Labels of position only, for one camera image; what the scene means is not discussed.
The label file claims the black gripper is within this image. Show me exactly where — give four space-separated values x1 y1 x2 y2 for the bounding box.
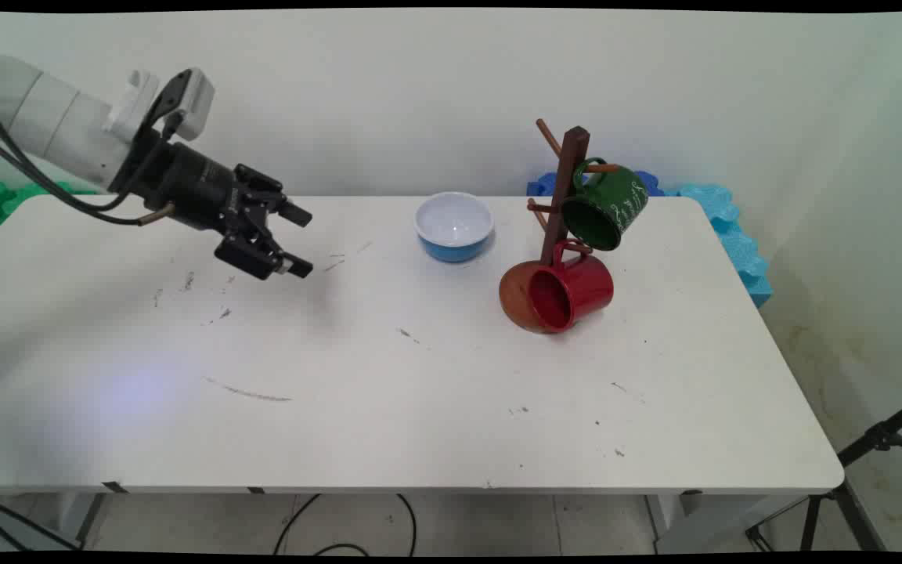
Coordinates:
110 128 315 281

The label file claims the black floor cable loop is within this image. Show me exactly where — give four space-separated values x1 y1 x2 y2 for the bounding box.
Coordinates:
272 493 419 558

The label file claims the grey metal table leg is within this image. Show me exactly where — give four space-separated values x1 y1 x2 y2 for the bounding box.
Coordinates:
67 492 112 551

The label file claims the wooden mug tree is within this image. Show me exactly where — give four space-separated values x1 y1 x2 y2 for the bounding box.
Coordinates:
498 117 622 336

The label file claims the black tripod stand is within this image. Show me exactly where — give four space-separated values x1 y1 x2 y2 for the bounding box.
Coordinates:
745 390 902 554

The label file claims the light blue foam mat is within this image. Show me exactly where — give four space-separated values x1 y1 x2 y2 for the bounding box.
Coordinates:
661 183 774 308

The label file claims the white table leg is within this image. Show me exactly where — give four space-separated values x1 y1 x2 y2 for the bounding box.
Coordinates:
644 493 812 555

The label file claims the black arm cable with metal plug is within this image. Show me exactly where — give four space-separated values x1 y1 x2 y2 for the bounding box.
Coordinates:
0 129 178 229

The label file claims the red mug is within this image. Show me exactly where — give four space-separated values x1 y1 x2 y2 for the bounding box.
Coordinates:
527 239 615 333

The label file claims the black hanging cable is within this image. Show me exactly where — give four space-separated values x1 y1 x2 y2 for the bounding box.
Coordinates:
0 494 84 551

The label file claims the blue and white bowl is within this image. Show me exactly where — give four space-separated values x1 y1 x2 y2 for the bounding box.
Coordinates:
413 191 496 264

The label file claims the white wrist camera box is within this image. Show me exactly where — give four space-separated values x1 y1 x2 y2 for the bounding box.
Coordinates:
109 67 216 143

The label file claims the green mug with white script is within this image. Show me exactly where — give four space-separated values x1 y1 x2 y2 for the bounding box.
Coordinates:
560 157 650 252

